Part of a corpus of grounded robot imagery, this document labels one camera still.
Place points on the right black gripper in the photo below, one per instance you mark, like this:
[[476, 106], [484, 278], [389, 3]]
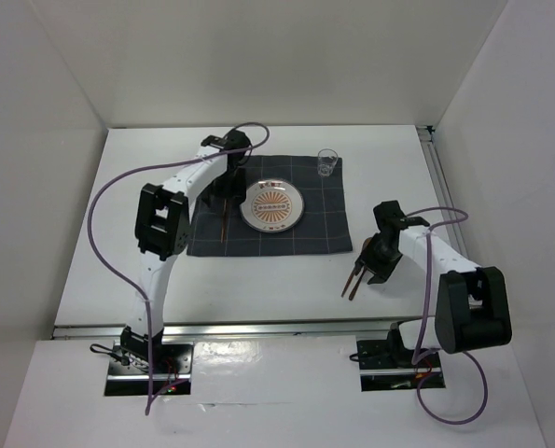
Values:
[[381, 272]]

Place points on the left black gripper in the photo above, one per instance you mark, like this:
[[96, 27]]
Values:
[[236, 191]]

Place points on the wooden knife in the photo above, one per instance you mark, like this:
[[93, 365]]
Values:
[[349, 280]]

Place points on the wooden spoon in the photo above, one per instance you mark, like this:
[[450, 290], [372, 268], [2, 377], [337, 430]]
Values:
[[357, 283]]

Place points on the copper fork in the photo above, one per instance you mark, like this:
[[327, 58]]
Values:
[[224, 224]]

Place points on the orange patterned dinner plate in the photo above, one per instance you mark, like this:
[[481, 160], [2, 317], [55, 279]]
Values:
[[272, 205]]

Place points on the clear drinking glass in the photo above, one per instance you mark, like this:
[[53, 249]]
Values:
[[327, 160]]

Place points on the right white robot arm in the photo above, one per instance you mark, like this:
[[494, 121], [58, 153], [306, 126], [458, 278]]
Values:
[[465, 305]]

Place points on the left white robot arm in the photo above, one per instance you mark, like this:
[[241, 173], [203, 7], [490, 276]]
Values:
[[163, 228]]

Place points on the aluminium rail front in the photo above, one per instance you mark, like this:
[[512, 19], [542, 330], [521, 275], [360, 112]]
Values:
[[355, 327]]

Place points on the aluminium rail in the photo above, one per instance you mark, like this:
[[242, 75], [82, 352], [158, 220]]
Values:
[[355, 327], [438, 179]]

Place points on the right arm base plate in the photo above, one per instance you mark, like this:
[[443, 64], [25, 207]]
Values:
[[384, 368]]

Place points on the aluminium rail right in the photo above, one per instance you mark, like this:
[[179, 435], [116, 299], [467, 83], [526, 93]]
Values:
[[438, 179]]

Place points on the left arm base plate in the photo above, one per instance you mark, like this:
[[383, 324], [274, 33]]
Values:
[[127, 375]]

